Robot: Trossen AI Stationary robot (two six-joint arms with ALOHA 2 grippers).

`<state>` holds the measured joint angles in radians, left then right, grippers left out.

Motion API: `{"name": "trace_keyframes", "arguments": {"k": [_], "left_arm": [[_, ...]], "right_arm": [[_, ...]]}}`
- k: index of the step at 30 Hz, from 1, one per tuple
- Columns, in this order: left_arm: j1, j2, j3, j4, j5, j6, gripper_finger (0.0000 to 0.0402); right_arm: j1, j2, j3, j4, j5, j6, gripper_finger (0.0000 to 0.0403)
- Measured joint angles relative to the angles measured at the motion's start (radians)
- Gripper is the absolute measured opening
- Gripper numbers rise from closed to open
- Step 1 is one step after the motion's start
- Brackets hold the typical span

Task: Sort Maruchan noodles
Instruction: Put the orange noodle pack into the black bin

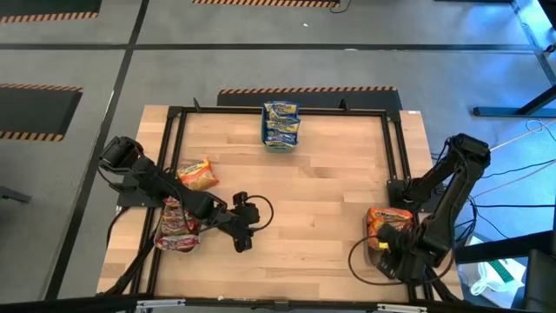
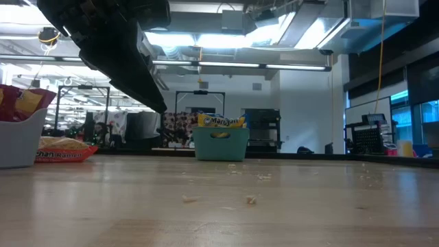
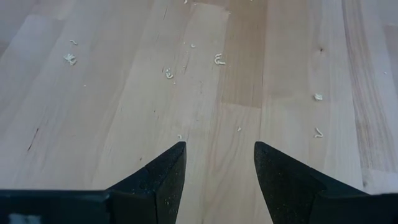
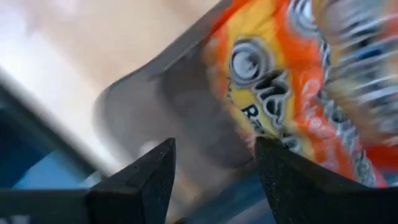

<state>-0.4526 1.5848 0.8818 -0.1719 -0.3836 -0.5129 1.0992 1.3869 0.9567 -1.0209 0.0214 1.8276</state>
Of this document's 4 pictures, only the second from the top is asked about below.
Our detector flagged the orange chicken noodle packet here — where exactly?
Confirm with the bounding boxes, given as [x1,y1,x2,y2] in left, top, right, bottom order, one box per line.
[34,136,99,164]

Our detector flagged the fluorescent ceiling light strip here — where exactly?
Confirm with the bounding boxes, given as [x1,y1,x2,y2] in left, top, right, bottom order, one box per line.
[0,54,83,63]
[150,60,333,73]

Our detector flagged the yellow container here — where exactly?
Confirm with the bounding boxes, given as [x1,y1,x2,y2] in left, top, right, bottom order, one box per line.
[396,139,415,158]

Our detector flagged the grey ceiling junction box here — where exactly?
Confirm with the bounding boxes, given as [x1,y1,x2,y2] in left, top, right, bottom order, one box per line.
[221,9,245,34]

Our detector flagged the white plastic bin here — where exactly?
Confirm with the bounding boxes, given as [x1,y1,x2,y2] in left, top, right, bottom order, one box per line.
[0,108,48,169]

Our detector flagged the blue-lit window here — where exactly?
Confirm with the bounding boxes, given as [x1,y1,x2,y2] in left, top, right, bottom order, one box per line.
[390,89,439,145]

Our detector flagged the grey cover cloth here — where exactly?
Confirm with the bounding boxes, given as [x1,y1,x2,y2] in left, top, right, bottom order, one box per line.
[126,111,162,148]

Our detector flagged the black yellow hanging reel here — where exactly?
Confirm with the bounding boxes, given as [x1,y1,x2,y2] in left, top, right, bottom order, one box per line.
[36,26,62,46]

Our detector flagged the dark patterned cloth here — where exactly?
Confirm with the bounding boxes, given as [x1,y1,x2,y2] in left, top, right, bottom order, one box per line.
[161,111,200,148]

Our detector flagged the teal plastic basket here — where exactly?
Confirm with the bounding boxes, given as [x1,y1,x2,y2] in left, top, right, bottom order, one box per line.
[191,126,250,162]

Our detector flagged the black gantry frame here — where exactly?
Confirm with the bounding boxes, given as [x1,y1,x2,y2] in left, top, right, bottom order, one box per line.
[174,89,226,117]
[54,84,111,145]

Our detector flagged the yellow hanging cable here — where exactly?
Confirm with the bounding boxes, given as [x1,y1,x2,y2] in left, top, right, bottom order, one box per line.
[375,0,388,115]

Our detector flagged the blue noodle packet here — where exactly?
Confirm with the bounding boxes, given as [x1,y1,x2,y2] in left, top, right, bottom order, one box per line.
[197,113,248,130]

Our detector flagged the silver ventilation duct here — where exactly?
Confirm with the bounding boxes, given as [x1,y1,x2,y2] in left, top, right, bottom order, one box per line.
[253,0,421,56]

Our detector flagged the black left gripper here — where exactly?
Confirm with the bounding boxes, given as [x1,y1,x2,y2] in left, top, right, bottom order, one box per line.
[36,0,171,114]

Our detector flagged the black perforated rack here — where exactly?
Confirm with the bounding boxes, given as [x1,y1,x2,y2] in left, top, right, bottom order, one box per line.
[344,113,392,155]

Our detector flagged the white patterned cloth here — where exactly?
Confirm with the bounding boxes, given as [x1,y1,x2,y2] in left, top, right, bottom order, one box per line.
[94,110,128,145]

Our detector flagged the black equipment cart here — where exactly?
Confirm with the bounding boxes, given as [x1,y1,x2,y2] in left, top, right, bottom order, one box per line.
[245,108,283,152]

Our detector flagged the red beef noodle packet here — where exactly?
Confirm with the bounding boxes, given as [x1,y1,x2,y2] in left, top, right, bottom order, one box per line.
[0,84,21,123]
[13,87,58,121]

